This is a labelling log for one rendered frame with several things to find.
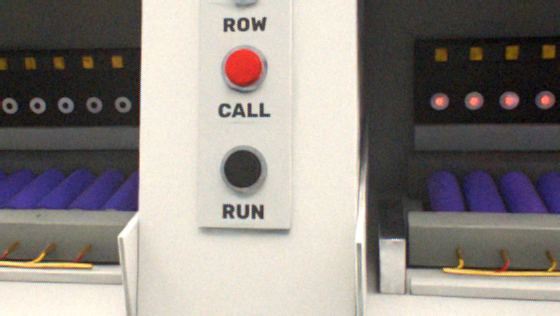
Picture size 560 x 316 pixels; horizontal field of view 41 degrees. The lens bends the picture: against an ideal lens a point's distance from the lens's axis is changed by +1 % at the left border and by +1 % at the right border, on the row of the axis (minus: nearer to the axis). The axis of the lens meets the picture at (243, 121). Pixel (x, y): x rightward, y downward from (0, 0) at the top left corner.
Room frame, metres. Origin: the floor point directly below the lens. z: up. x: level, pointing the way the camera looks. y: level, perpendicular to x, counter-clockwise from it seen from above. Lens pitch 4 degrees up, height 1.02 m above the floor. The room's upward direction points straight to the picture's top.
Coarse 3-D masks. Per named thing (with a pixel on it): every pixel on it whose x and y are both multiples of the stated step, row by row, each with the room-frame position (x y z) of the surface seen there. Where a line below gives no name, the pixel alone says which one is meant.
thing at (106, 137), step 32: (0, 128) 0.51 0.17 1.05; (32, 128) 0.51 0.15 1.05; (64, 128) 0.50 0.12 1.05; (96, 128) 0.50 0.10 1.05; (128, 128) 0.50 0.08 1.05; (128, 224) 0.32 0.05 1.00; (128, 256) 0.31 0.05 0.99; (0, 288) 0.38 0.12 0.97; (32, 288) 0.37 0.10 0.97; (64, 288) 0.37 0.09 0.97; (96, 288) 0.37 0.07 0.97; (128, 288) 0.31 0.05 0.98
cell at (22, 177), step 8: (8, 176) 0.48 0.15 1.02; (16, 176) 0.48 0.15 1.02; (24, 176) 0.48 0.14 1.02; (32, 176) 0.49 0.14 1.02; (0, 184) 0.46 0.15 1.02; (8, 184) 0.46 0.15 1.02; (16, 184) 0.47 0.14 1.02; (24, 184) 0.48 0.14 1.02; (0, 192) 0.45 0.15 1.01; (8, 192) 0.46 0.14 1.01; (16, 192) 0.46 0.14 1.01; (0, 200) 0.45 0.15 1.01; (8, 200) 0.45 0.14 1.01
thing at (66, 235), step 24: (0, 216) 0.40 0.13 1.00; (24, 216) 0.40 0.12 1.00; (48, 216) 0.40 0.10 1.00; (72, 216) 0.40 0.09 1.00; (96, 216) 0.39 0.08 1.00; (120, 216) 0.39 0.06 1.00; (0, 240) 0.40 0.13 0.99; (24, 240) 0.40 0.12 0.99; (48, 240) 0.39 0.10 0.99; (72, 240) 0.39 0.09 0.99; (96, 240) 0.39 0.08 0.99; (0, 264) 0.38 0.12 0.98; (24, 264) 0.38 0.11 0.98; (48, 264) 0.38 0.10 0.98; (72, 264) 0.38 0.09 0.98
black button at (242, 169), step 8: (240, 152) 0.31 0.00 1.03; (248, 152) 0.31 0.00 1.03; (232, 160) 0.31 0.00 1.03; (240, 160) 0.31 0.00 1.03; (248, 160) 0.31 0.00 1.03; (256, 160) 0.31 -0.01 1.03; (224, 168) 0.31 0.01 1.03; (232, 168) 0.31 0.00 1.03; (240, 168) 0.31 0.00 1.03; (248, 168) 0.31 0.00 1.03; (256, 168) 0.31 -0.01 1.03; (232, 176) 0.31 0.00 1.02; (240, 176) 0.31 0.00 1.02; (248, 176) 0.31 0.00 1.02; (256, 176) 0.31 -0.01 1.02; (232, 184) 0.31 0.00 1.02; (240, 184) 0.31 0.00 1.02; (248, 184) 0.31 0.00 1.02
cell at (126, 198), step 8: (136, 176) 0.46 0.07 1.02; (128, 184) 0.45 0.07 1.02; (136, 184) 0.45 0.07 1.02; (120, 192) 0.44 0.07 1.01; (128, 192) 0.44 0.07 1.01; (136, 192) 0.44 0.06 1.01; (112, 200) 0.43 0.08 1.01; (120, 200) 0.43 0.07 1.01; (128, 200) 0.43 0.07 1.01; (136, 200) 0.44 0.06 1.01; (104, 208) 0.42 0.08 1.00; (112, 208) 0.42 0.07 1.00; (120, 208) 0.42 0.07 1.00; (128, 208) 0.43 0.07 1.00; (136, 208) 0.44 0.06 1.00
